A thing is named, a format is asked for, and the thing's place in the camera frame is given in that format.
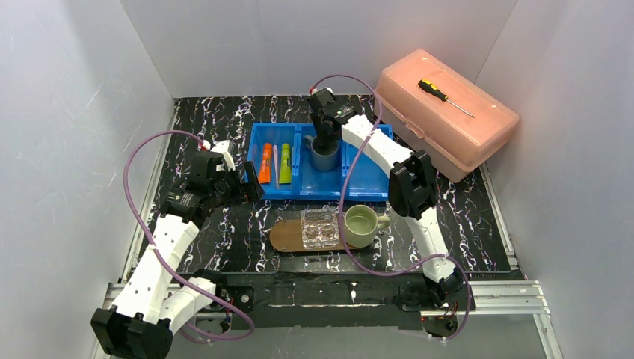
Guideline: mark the pink plastic toolbox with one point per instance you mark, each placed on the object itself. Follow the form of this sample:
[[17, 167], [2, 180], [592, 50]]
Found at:
[[456, 143]]

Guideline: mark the light green ceramic mug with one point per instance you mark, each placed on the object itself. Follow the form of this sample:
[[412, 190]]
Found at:
[[361, 224]]

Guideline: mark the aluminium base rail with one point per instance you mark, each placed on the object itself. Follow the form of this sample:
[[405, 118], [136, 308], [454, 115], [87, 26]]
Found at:
[[523, 297]]

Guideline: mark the clear plastic toothbrush holder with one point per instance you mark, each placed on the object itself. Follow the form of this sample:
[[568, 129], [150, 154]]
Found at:
[[319, 229]]

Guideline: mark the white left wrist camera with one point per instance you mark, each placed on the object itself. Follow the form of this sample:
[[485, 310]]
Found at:
[[225, 148]]

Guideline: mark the blue three-compartment bin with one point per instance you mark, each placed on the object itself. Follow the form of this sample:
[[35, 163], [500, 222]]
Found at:
[[368, 182]]

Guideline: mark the grey-blue ceramic mug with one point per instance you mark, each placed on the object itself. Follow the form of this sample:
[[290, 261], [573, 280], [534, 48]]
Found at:
[[323, 157]]

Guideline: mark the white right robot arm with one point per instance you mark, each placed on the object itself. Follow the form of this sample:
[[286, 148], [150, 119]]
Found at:
[[412, 189]]

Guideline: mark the orange toothpaste tube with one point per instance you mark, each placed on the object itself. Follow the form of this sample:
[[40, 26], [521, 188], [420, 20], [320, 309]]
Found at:
[[264, 175]]

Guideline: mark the yellow-green toothpaste tube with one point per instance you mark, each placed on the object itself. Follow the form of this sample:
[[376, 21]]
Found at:
[[285, 173]]

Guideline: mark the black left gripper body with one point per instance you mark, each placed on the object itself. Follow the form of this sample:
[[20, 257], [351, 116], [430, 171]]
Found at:
[[242, 184]]

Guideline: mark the yellow black screwdriver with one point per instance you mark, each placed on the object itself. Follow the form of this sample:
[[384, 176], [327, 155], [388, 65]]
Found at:
[[433, 90]]

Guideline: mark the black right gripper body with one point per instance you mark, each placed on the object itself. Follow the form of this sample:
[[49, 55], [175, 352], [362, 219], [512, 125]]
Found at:
[[324, 131]]

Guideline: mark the oval wooden tray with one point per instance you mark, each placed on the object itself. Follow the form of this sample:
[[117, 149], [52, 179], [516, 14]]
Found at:
[[285, 236]]

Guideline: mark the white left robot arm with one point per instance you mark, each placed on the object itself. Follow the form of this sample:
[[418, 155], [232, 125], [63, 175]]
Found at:
[[143, 318]]

